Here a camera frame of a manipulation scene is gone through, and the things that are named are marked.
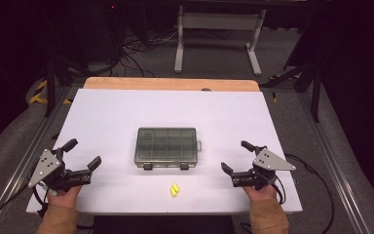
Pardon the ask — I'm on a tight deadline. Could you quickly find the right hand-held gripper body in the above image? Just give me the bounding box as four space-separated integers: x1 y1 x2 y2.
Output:
230 145 297 192

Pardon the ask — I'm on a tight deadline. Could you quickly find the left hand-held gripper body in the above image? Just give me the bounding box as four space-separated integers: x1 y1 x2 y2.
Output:
27 146 94 193

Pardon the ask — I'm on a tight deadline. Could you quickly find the grey plastic compartment box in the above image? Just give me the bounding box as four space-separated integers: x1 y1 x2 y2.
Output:
133 127 204 172

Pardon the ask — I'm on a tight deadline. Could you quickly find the person's right hand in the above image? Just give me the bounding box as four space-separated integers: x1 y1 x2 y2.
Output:
242 184 279 203

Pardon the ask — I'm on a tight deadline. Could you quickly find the person's left hand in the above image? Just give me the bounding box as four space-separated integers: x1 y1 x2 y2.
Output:
46 184 84 210

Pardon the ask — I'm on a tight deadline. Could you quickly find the white table board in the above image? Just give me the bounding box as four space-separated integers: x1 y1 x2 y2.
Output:
25 88 304 215

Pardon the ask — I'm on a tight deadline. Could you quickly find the black tripod stand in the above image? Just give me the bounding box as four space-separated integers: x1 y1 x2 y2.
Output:
43 57 91 119
258 61 323 124

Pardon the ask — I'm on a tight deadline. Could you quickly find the dark rectangular object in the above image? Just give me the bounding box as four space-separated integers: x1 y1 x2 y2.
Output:
92 214 237 234

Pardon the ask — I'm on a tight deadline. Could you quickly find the aluminium rail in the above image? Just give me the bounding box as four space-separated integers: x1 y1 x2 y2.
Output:
0 87 81 234
296 92 373 234

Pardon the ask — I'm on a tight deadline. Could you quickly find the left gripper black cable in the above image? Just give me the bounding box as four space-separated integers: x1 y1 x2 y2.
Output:
0 181 52 228

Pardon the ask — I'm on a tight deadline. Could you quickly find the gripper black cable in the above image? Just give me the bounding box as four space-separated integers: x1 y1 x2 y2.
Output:
0 181 52 228
240 152 336 234

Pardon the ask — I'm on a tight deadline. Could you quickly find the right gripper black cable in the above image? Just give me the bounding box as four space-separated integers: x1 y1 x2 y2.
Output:
240 152 336 234

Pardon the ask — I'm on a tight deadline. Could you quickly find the bundle of black floor cables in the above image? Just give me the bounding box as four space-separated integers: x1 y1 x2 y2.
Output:
87 28 180 79

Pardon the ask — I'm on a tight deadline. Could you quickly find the grey metal stand frame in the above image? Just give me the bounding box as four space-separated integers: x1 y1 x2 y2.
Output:
173 4 268 77

